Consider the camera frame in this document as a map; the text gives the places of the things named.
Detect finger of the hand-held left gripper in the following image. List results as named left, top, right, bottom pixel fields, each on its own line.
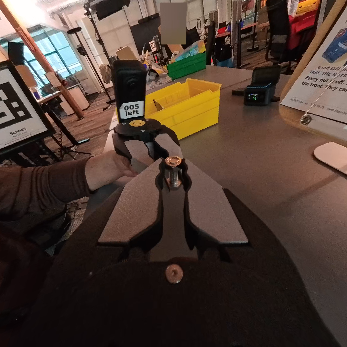
left=126, top=141, right=157, bottom=166
left=155, top=133, right=183, bottom=162

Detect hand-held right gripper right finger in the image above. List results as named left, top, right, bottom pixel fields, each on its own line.
left=181, top=158, right=249, bottom=250

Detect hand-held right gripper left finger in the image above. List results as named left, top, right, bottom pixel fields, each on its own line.
left=98, top=158, right=165, bottom=252

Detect silver hex bolt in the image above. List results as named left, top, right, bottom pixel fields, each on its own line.
left=164, top=156, right=182, bottom=183

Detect yellow plastic bin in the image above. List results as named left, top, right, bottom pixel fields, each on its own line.
left=145, top=78, right=222, bottom=140

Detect person's left forearm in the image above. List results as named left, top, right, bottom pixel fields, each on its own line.
left=0, top=157, right=91, bottom=225

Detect person's left hand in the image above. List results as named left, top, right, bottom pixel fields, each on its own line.
left=85, top=149, right=139, bottom=191

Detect white cabinet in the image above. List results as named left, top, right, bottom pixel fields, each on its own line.
left=68, top=87, right=90, bottom=109

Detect green plastic bin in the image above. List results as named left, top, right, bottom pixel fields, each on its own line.
left=167, top=52, right=207, bottom=79

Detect black light stand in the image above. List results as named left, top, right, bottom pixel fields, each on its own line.
left=83, top=0, right=117, bottom=103

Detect colourful packets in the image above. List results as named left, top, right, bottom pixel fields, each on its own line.
left=173, top=41, right=206, bottom=61

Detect black sign easel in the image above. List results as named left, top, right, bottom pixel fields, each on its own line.
left=0, top=103, right=92, bottom=164

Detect black floor lamp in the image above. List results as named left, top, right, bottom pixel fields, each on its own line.
left=67, top=27, right=116, bottom=105

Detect black softbox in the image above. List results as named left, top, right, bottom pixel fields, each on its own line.
left=95, top=0, right=131, bottom=21

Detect large window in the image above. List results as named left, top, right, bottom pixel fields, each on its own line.
left=0, top=24, right=83, bottom=93

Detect desk with black legs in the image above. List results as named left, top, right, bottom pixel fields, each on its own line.
left=38, top=89, right=91, bottom=144

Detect black device with display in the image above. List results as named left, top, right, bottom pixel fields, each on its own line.
left=243, top=65, right=281, bottom=106

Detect framed code sign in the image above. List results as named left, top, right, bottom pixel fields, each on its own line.
left=0, top=60, right=56, bottom=156

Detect wooden sign board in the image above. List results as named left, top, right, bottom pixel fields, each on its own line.
left=279, top=0, right=347, bottom=141

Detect white monitor stand base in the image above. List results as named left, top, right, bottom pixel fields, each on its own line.
left=314, top=142, right=347, bottom=175

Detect person's torso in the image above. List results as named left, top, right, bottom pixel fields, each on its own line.
left=0, top=217, right=71, bottom=328

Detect white instruction sheet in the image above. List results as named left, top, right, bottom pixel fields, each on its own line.
left=280, top=0, right=347, bottom=124

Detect red storage bins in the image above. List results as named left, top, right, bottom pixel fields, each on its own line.
left=287, top=0, right=321, bottom=50

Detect black wall screen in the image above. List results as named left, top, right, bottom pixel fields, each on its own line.
left=130, top=16, right=163, bottom=56

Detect wooden post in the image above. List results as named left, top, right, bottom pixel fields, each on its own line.
left=0, top=0, right=85, bottom=120

